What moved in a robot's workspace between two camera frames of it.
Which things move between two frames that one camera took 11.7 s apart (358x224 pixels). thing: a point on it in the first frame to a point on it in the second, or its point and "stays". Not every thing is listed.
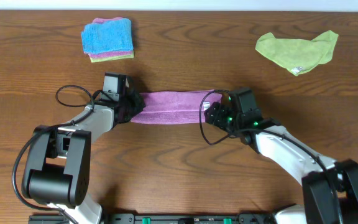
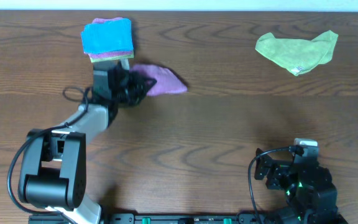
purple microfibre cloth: [174, 107] to [167, 81]
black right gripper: [215, 116] to [261, 164]
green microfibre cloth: [298, 55] stays
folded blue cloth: [110, 35] stays
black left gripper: [140, 104] to [137, 81]
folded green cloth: [94, 60] stays
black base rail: [163, 218] stays
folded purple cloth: [96, 55] stays
